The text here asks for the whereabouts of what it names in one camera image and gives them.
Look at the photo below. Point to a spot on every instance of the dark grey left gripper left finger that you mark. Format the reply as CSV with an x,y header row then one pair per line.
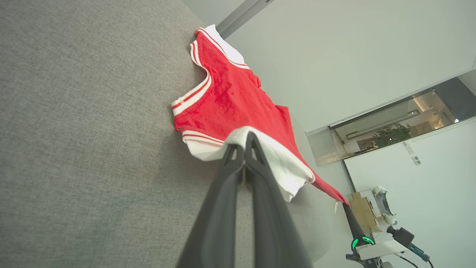
x,y
215,223

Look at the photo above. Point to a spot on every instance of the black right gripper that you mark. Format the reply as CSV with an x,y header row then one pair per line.
x,y
362,242

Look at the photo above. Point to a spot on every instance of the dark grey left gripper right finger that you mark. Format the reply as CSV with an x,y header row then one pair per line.
x,y
271,223

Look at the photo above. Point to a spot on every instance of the red shirt with white sleeves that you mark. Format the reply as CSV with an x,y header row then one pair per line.
x,y
230,93

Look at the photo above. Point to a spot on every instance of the brown cardboard box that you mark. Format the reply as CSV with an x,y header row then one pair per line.
x,y
362,212

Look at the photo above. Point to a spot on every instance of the white plastic device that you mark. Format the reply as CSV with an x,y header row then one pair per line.
x,y
383,203

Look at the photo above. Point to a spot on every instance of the green potted plant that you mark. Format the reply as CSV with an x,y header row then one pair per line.
x,y
392,136

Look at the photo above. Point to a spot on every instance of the grey fabric sofa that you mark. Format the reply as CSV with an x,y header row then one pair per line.
x,y
93,130

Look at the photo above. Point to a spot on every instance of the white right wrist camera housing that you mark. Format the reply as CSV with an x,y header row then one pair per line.
x,y
383,248

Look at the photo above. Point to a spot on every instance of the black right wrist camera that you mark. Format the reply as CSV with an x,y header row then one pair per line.
x,y
401,236

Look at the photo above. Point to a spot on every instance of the wall switch panel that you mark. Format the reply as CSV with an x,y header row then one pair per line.
x,y
416,160

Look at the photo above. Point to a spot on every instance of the glass wall window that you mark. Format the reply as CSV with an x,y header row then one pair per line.
x,y
427,108

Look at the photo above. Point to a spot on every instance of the grey aluminium wall post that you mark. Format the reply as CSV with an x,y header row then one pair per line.
x,y
238,16

